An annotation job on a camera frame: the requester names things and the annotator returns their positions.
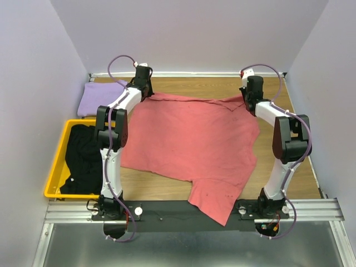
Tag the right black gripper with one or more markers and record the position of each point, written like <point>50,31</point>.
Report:
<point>242,90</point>

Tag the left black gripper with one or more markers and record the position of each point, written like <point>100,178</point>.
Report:
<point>149,93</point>

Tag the red t shirt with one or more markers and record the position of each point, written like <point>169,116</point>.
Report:
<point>207,142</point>

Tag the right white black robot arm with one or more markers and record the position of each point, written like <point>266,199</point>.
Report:
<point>291,144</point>

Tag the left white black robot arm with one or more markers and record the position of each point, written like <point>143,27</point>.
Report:
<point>111,133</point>

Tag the folded purple t shirt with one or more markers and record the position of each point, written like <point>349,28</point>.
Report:
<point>99,94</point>

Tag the black t shirt in bin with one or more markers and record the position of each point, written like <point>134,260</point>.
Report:
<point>83,159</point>

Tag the yellow plastic bin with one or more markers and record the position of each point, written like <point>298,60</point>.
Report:
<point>59,171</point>

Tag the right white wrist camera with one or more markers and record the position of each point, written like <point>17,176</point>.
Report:
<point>244,74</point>

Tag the aluminium front rail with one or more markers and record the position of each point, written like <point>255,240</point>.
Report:
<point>300,209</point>

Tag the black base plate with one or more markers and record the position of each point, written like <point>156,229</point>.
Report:
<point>180,216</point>

